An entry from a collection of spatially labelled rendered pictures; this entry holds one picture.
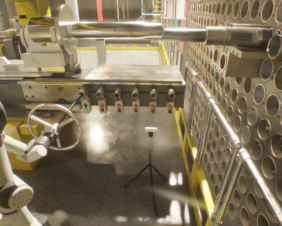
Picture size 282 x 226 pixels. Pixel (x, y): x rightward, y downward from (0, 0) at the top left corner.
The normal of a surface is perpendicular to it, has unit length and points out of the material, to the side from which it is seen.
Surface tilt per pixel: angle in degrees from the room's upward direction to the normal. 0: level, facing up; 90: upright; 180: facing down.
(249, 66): 90
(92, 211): 0
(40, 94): 90
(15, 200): 88
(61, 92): 90
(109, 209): 0
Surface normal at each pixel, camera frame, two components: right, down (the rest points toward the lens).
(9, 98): -0.05, 0.49
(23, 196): 0.85, 0.22
